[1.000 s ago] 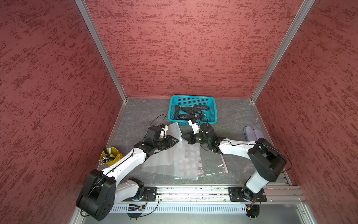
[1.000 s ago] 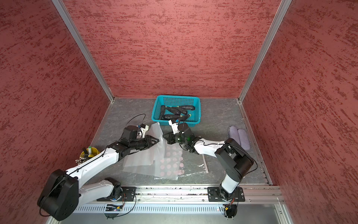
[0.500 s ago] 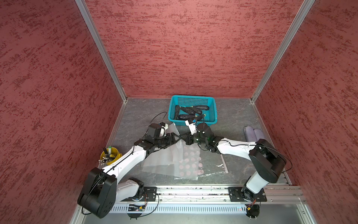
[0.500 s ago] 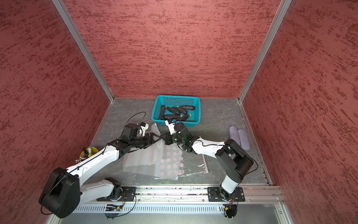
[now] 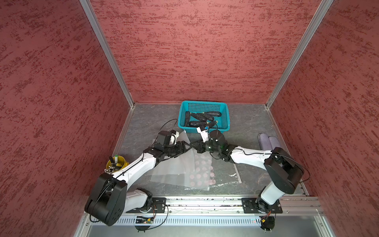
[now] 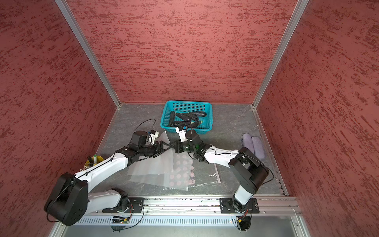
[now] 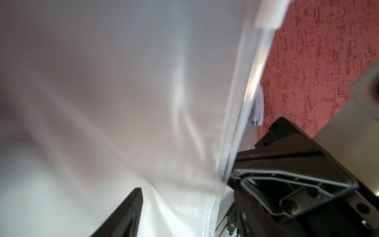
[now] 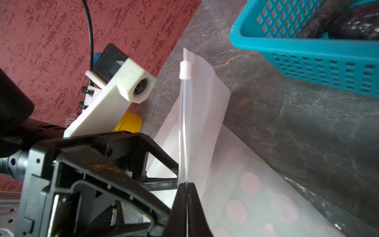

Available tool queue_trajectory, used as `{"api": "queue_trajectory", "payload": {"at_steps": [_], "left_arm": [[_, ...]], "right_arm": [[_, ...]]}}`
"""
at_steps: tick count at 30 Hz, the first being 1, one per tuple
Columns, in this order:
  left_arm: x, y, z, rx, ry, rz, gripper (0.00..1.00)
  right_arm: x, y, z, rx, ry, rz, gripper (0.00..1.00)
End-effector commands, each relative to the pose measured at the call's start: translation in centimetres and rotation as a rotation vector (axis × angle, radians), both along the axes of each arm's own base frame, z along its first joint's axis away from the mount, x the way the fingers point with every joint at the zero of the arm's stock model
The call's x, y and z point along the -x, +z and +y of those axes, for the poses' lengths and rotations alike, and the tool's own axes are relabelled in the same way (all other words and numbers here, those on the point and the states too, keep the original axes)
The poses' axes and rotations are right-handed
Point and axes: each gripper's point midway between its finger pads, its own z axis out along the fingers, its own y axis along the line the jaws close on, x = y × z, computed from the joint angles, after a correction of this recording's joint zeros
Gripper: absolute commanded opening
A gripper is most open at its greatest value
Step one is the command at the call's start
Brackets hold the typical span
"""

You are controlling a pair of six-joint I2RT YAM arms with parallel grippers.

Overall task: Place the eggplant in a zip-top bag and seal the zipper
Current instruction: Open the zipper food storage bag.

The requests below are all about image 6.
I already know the aluminium front rail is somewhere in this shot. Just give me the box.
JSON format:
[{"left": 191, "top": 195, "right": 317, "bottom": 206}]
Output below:
[{"left": 50, "top": 195, "right": 310, "bottom": 237}]

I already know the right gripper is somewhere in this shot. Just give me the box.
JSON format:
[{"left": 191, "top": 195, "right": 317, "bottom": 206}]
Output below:
[{"left": 169, "top": 139, "right": 196, "bottom": 154}]

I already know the clear bag with white zipper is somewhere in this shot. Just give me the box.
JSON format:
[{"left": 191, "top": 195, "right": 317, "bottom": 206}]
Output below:
[{"left": 193, "top": 164, "right": 221, "bottom": 187}]

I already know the pink dotted zip-top bag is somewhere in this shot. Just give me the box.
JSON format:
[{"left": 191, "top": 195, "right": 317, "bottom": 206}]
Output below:
[{"left": 169, "top": 153, "right": 193, "bottom": 191}]

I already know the left corner aluminium post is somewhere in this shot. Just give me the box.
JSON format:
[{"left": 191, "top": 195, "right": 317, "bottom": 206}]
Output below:
[{"left": 55, "top": 0, "right": 122, "bottom": 109}]

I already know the teal plastic basket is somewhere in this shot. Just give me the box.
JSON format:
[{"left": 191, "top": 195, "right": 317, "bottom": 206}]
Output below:
[{"left": 160, "top": 100, "right": 213, "bottom": 134}]

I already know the right corner aluminium post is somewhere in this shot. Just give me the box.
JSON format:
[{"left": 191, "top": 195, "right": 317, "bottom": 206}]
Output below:
[{"left": 252, "top": 0, "right": 309, "bottom": 110}]

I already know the purple roller right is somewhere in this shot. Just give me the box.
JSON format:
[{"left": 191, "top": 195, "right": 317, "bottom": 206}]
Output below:
[{"left": 252, "top": 136, "right": 265, "bottom": 160}]

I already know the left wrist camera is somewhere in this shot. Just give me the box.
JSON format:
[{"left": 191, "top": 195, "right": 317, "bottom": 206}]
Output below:
[{"left": 147, "top": 129, "right": 159, "bottom": 145}]

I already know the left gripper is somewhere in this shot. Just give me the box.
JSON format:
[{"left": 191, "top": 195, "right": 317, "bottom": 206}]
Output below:
[{"left": 139, "top": 141, "right": 172, "bottom": 157}]

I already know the purple roller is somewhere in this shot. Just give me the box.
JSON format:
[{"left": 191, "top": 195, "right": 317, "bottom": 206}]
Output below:
[
  {"left": 241, "top": 133, "right": 255, "bottom": 154},
  {"left": 252, "top": 136, "right": 265, "bottom": 160}
]

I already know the clear zip-top bag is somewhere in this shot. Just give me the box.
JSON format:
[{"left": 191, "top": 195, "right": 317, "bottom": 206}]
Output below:
[{"left": 127, "top": 148, "right": 174, "bottom": 187}]

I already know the purple roller left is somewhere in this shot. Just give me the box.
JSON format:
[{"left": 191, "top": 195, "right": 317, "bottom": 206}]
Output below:
[{"left": 241, "top": 133, "right": 255, "bottom": 154}]

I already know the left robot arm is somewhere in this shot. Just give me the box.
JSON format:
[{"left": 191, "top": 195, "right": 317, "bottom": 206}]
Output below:
[{"left": 44, "top": 141, "right": 171, "bottom": 226}]

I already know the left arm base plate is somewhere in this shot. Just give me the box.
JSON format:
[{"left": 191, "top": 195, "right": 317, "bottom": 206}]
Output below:
[{"left": 102, "top": 197, "right": 145, "bottom": 214}]

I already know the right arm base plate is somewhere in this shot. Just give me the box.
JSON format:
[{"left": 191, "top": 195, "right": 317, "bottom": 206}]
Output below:
[{"left": 219, "top": 197, "right": 260, "bottom": 214}]

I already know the left circuit board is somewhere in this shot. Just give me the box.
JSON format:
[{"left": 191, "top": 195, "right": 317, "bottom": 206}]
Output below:
[{"left": 112, "top": 216, "right": 131, "bottom": 225}]

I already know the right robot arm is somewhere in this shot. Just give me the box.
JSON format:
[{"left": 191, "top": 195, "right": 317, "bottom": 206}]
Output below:
[{"left": 170, "top": 140, "right": 271, "bottom": 213}]

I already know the corner aluminium post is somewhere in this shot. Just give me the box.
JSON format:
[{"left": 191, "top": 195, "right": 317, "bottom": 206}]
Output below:
[
  {"left": 252, "top": 0, "right": 309, "bottom": 110},
  {"left": 55, "top": 0, "right": 122, "bottom": 109}
]

